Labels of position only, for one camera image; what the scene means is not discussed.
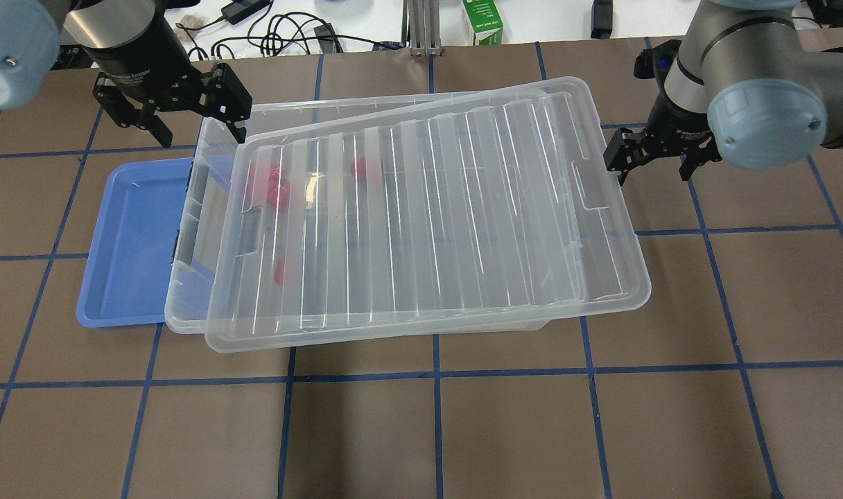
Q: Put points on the clear plastic box lid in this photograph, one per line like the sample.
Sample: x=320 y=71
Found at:
x=428 y=215

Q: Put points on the aluminium frame post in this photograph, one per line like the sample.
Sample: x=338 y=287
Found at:
x=421 y=28

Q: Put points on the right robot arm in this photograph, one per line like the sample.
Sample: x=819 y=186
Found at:
x=739 y=88

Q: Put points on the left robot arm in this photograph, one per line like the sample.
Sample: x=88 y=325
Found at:
x=30 y=33

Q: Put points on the blue plastic tray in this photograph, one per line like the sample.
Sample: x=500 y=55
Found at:
x=129 y=264

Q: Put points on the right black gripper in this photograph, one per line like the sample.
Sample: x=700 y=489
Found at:
x=678 y=123

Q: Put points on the clear plastic storage box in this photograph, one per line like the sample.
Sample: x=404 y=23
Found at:
x=206 y=208

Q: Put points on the green white carton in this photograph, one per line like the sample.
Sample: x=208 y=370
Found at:
x=483 y=22

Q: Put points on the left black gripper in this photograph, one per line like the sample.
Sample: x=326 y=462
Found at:
x=138 y=50

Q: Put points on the black power adapter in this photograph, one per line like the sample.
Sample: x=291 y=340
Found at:
x=235 y=12

